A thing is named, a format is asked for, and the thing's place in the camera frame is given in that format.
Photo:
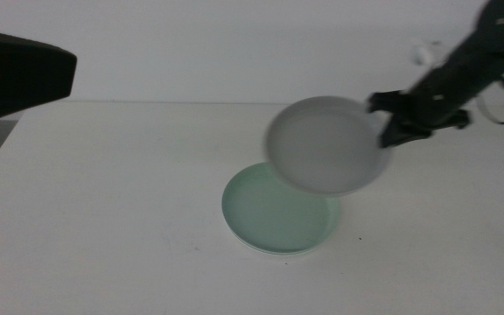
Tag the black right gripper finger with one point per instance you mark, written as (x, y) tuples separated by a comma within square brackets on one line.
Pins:
[(403, 131)]

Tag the grey shallow bowl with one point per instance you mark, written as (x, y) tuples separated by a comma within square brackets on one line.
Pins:
[(326, 146)]

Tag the green shallow bowl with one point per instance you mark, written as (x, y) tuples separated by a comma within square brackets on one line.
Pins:
[(274, 219)]

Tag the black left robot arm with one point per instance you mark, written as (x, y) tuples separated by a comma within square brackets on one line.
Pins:
[(16, 74)]

